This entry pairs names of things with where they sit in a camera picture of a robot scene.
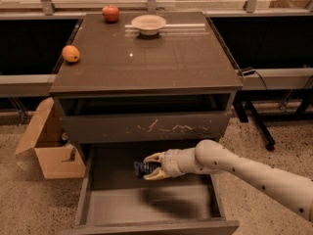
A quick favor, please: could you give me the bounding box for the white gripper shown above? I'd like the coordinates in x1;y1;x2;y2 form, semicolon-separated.
143;148;196;180

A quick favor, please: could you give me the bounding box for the dark blue rxbar wrapper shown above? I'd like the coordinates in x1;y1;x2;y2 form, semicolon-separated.
134;161;160;179

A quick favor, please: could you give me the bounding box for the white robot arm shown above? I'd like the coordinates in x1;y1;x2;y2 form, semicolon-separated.
143;140;313;222

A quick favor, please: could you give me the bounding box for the open middle drawer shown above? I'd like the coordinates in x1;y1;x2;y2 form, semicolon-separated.
61;141;239;235

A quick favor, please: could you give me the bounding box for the scratched top drawer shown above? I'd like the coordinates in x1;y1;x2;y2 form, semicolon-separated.
61;111;231;144

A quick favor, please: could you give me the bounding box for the grey drawer cabinet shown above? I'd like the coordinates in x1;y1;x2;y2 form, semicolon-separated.
49;11;244;235

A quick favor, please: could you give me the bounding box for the black wheeled stand leg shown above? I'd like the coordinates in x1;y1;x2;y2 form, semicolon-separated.
233;101;276;152

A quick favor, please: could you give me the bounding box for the open cardboard box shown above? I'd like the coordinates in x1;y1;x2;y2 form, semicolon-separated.
15;98;86;179

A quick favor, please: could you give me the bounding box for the white bowl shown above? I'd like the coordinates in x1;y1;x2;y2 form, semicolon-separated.
131;15;166;35

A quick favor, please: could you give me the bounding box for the orange fruit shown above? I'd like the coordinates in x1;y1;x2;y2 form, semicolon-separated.
62;45;80;63

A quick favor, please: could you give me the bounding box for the red apple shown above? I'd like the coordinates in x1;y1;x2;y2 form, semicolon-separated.
102;5;119;23

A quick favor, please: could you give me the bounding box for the metal window railing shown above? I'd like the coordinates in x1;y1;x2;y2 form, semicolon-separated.
0;0;313;21

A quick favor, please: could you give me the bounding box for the black cable with plug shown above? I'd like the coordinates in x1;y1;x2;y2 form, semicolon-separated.
236;66;269;91

